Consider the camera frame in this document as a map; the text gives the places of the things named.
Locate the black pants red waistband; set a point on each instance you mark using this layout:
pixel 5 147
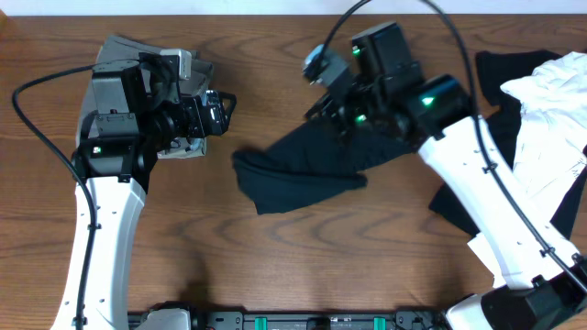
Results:
pixel 310 165

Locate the folded grey shorts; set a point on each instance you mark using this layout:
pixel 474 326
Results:
pixel 119 48

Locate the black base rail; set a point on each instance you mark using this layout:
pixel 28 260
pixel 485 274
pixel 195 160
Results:
pixel 179 315

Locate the white garment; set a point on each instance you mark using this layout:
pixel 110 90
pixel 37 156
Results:
pixel 542 96

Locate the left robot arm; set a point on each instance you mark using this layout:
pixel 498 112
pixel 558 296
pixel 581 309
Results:
pixel 149 107

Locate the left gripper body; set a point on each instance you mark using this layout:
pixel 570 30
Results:
pixel 193 128

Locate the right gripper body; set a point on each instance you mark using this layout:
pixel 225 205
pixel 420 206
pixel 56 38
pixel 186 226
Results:
pixel 368 107

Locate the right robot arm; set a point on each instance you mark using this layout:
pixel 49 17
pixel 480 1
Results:
pixel 452 138

